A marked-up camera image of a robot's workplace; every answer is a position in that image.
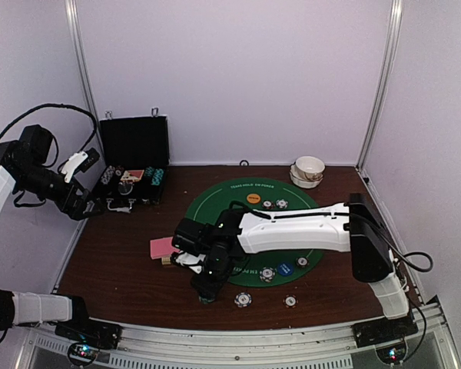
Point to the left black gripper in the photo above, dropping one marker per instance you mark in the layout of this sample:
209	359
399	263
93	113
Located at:
74	211

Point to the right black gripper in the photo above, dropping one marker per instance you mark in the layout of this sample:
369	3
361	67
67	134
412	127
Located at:
210	286

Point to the dark blue chip stack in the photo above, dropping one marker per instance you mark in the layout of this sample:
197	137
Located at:
206	300

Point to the pink backed card deck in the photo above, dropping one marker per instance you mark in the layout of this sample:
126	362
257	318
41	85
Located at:
162	247

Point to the orange round blind button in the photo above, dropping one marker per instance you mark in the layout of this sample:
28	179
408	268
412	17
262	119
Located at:
253	198

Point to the blue chip stack mat bottom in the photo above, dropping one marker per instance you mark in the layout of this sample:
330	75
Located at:
267	275

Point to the blue round blind button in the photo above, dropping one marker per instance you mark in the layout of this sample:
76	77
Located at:
285	269

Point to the brown red chip stack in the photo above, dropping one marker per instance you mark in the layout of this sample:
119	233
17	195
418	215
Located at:
290	301

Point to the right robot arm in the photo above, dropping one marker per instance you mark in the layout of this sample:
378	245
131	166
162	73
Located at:
373	261

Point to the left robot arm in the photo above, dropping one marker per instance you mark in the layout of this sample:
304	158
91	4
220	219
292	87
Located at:
23	170

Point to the clear dealer button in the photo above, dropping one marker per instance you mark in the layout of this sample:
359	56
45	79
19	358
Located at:
125	188

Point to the brown chips in case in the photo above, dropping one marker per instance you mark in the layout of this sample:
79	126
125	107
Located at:
119	171

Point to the round green poker mat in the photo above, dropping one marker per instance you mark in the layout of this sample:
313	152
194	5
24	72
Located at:
268	236

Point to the red card deck in case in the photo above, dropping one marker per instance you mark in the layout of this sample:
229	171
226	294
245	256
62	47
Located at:
132	175

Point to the black chip carrying case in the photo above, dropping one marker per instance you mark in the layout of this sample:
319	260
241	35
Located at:
135	143

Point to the blue green chip stack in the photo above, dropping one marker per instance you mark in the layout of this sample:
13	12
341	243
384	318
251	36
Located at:
149	172

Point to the teal chip stack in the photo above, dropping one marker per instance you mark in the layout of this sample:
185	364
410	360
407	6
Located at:
157	177

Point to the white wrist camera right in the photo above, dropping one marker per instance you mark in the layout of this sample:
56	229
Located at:
187	260

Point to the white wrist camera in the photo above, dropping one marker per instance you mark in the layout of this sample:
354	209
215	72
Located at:
80	161
187	260

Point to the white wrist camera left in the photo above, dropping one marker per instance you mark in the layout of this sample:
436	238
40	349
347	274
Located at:
80	161

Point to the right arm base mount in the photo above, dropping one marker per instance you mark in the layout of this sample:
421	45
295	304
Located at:
383	330

